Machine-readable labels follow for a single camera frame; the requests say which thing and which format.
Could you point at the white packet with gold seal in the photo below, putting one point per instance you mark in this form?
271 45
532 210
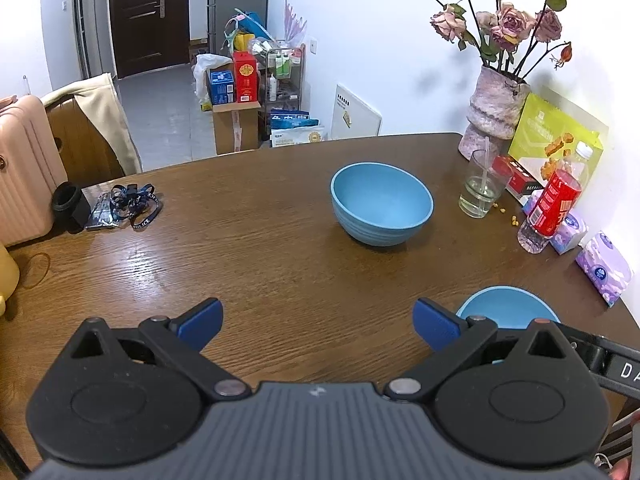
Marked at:
297 137

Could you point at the mottled pink vase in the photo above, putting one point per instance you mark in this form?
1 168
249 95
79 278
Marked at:
492 110

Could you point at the metal storage rack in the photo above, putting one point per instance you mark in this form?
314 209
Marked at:
285 80

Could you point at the white wall socket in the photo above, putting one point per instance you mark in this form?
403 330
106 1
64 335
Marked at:
314 46

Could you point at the brown rubber band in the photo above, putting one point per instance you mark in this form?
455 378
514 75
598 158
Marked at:
27 265

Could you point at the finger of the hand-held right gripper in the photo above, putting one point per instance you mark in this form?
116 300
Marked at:
592 352

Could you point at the clear plastic card sleeve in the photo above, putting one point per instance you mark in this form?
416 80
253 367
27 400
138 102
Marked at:
100 215

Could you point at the flat red box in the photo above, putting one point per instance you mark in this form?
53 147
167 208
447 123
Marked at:
517 177

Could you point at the blue bowl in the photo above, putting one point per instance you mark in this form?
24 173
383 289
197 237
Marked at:
382 205
510 302

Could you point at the blue fabric bag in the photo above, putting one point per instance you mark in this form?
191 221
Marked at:
250 22

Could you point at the blue box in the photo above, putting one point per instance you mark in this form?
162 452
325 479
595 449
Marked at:
222 87

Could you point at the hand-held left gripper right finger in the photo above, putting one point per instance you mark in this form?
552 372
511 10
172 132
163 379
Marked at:
435 322

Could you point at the blue packet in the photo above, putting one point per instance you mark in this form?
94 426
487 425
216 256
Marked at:
292 120

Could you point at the white straw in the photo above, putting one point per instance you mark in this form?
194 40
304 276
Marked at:
485 165

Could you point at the yellow mug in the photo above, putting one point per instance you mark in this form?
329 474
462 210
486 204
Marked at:
7 275

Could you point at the pink ribbed suitcase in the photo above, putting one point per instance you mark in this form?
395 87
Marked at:
25 170

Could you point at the purple feather wall decoration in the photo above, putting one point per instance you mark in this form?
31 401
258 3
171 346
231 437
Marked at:
295 20

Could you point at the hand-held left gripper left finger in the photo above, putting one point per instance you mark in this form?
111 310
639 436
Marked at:
202 322

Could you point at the yellow-green gift bag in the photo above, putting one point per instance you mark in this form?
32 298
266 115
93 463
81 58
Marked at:
545 130

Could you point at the brown chair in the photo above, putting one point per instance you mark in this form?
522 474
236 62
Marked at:
85 145

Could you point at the dried pink roses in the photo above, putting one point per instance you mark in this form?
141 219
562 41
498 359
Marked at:
500 20

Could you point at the scattered yellow kernels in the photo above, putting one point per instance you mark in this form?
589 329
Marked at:
512 220

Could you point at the black cylinder cup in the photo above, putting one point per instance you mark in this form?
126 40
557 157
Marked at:
70 205

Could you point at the red label water bottle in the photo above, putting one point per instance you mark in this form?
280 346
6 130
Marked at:
552 205

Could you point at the chair with beige cloth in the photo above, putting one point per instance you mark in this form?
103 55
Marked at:
110 115

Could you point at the dark brown door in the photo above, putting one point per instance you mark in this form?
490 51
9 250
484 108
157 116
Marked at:
150 15

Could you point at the white plastic bag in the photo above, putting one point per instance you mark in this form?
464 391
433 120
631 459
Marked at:
202 72

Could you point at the purple tissue pack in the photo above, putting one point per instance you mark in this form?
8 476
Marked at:
605 267
570 232

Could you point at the drinking glass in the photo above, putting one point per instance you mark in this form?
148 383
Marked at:
482 195

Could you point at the cardboard box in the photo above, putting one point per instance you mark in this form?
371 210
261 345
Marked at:
235 127

